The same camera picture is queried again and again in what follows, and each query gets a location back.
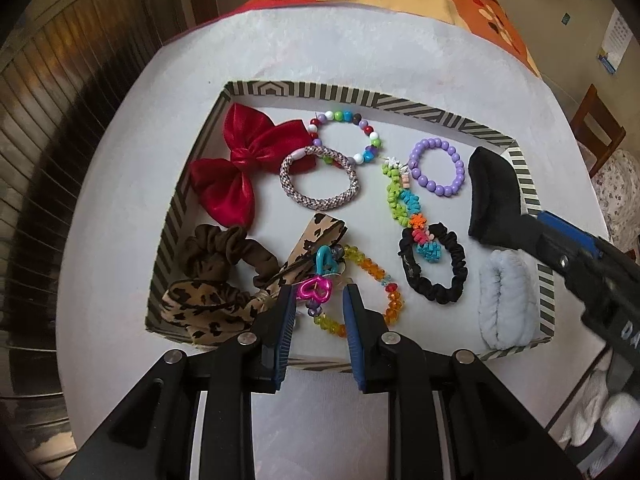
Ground orange yellow crystal bracelet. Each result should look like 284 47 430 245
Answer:
311 244 406 339

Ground pink and teal heart charms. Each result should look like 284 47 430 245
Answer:
296 245 344 318

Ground leopard print bow scrunchie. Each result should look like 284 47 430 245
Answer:
160 212 347 347

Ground black scrunchie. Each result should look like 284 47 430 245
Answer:
398 223 469 306

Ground light blue fluffy scrunchie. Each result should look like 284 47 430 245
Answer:
478 249 539 350

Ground purple bead bracelet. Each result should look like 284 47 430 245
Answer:
406 136 468 198

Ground brown scrunchie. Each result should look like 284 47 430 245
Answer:
177 224 280 288

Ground colourful flower bead bracelet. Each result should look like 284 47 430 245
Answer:
382 156 444 265

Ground multicolour round bead bracelet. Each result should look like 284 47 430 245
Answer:
307 109 383 166

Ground pink grey braided hair tie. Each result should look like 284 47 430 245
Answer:
278 144 360 213

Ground red satin bow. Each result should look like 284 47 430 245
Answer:
189 103 314 230

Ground white gloved hand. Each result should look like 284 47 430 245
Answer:
559 351 639 479

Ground floral bedding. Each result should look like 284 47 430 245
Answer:
591 150 640 261

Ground dark wooden chair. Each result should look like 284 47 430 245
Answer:
570 84 626 178

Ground striped black white tray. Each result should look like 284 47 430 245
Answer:
144 80 541 361

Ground white lace tablecloth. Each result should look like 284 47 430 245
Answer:
54 6 612 480

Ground wooden slatted door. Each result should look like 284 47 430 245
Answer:
0 0 222 480

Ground wall calendar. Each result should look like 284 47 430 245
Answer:
597 8 634 75

